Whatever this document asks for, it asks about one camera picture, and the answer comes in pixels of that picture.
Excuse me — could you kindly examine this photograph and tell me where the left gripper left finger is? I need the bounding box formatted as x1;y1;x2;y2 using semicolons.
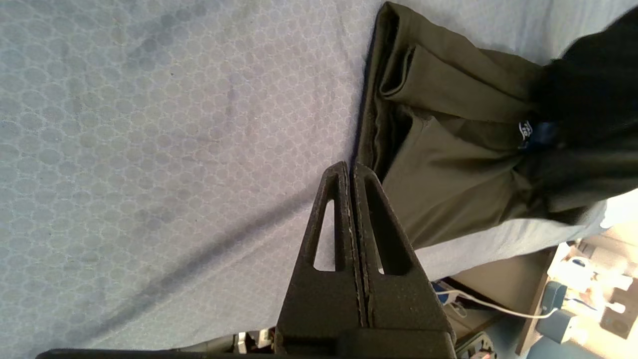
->
276;161;368;356

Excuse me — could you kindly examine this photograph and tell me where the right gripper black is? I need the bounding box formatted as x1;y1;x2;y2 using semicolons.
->
528;7;638;150

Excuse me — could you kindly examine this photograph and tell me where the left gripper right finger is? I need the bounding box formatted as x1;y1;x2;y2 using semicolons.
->
351;162;456;332

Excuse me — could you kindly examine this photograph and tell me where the black moon print T-shirt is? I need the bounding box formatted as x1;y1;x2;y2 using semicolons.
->
356;1;638;250

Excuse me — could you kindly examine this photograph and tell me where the blue grey power adapter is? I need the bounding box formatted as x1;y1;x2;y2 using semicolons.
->
536;281;580;345

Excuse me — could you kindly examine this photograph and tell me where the blue bed sheet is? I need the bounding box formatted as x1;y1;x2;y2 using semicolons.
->
0;0;638;350

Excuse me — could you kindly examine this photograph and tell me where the white charging cable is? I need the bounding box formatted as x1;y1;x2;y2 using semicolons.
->
434;288;561;320

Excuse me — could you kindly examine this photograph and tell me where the brown wooden bed frame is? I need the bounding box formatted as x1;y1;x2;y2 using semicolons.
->
446;247;556;356

